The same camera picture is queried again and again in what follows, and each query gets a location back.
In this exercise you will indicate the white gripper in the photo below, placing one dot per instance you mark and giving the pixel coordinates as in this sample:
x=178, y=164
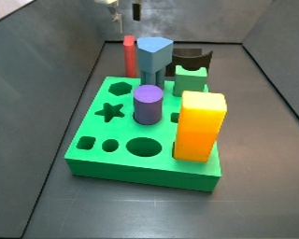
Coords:
x=113, y=10

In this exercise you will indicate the red square-circle object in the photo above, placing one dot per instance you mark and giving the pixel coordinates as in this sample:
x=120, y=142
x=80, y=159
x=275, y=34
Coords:
x=129, y=55

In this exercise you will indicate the black curved fixture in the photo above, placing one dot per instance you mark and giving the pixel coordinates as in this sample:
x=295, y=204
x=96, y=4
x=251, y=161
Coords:
x=191, y=59

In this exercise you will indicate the green arch block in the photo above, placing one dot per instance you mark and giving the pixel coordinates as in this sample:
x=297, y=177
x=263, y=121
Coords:
x=190, y=80

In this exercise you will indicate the purple cylinder block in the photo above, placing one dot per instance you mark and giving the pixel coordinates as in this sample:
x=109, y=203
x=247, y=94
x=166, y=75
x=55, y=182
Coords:
x=147, y=103

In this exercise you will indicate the yellow rectangular block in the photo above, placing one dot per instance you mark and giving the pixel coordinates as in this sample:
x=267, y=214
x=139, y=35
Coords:
x=202, y=113

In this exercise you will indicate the green foam shape-sorter base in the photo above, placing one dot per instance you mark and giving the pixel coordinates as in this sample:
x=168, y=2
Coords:
x=115, y=148

